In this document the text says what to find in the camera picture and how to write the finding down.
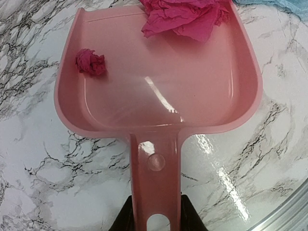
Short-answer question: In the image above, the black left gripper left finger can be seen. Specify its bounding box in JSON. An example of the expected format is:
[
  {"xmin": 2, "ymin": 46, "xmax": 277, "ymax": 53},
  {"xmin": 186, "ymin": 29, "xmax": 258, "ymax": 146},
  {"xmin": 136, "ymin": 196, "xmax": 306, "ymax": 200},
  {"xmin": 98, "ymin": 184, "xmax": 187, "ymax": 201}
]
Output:
[{"xmin": 109, "ymin": 195, "xmax": 135, "ymax": 231}]

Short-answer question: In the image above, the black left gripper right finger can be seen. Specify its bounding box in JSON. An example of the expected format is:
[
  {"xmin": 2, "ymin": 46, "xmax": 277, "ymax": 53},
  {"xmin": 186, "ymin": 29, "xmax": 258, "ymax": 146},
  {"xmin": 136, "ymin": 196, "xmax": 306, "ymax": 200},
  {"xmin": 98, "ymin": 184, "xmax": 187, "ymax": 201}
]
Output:
[{"xmin": 180, "ymin": 195, "xmax": 206, "ymax": 231}]

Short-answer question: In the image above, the pink plastic dustpan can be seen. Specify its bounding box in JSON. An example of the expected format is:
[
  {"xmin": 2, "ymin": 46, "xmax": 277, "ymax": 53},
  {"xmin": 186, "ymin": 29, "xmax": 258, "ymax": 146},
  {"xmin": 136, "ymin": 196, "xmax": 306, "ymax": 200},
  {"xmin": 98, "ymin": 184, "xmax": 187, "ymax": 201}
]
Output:
[{"xmin": 54, "ymin": 1, "xmax": 263, "ymax": 231}]

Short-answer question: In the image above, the red paper scrap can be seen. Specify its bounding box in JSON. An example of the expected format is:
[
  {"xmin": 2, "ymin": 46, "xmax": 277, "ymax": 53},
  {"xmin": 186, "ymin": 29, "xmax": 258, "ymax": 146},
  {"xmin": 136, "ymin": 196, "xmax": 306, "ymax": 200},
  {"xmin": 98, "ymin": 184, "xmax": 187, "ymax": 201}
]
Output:
[{"xmin": 75, "ymin": 49, "xmax": 107, "ymax": 76}]

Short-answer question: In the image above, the magenta paper sheet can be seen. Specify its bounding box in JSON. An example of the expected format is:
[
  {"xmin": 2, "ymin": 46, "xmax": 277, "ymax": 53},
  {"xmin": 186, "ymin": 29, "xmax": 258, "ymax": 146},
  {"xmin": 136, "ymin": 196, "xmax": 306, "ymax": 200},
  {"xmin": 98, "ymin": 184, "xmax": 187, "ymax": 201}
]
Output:
[{"xmin": 140, "ymin": 0, "xmax": 230, "ymax": 42}]

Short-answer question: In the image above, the light blue paper scrap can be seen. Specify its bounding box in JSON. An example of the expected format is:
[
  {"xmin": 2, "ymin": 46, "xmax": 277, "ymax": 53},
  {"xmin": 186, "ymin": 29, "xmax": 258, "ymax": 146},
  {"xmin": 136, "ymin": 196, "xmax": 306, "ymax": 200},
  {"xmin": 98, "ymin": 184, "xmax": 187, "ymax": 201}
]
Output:
[{"xmin": 234, "ymin": 0, "xmax": 308, "ymax": 21}]

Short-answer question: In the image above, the aluminium front table rail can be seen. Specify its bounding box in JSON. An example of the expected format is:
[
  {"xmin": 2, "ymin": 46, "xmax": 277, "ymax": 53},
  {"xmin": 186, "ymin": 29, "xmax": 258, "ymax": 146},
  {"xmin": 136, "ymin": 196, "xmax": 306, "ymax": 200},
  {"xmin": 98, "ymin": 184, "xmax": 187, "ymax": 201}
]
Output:
[{"xmin": 250, "ymin": 188, "xmax": 308, "ymax": 231}]

